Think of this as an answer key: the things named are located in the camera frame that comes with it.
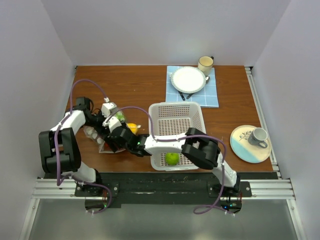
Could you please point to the blue checked cloth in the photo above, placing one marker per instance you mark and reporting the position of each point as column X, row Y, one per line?
column 205, row 94

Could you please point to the cream mug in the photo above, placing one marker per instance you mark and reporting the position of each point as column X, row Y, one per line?
column 205, row 64

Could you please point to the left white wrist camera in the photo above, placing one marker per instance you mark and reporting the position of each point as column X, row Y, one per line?
column 108, row 108

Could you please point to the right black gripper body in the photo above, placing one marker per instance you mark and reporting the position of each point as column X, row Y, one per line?
column 113, row 146

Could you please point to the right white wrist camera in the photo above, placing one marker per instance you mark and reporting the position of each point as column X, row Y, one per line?
column 112, row 123

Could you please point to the black handled knife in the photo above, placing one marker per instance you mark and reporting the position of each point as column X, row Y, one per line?
column 189, row 96

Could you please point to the white plastic perforated basket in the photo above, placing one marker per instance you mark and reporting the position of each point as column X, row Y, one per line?
column 174, row 118

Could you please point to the green fake apple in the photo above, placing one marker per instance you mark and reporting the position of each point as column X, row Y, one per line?
column 172, row 159

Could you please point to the blue beige plate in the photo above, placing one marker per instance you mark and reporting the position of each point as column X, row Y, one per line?
column 245, row 151

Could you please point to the metal spoon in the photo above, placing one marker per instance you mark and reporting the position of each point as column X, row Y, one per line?
column 207, row 79

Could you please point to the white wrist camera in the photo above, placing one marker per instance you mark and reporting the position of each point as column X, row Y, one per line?
column 112, row 123
column 108, row 108

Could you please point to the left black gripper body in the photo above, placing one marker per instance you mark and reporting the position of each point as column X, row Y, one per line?
column 96, row 121

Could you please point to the grey white cup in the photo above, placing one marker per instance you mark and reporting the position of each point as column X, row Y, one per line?
column 258, row 138

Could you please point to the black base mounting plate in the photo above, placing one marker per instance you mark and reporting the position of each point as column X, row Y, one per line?
column 155, row 188

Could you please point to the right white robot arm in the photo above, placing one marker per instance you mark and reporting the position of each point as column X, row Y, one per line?
column 204, row 151

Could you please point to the white round plate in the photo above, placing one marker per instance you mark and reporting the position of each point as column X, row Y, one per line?
column 188, row 79

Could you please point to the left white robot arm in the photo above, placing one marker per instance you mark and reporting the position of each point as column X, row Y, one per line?
column 60, row 153

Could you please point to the black handled fork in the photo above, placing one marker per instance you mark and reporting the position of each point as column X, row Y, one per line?
column 181, row 95

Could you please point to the polka dot zip bag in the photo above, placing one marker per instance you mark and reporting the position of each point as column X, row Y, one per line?
column 99, row 137

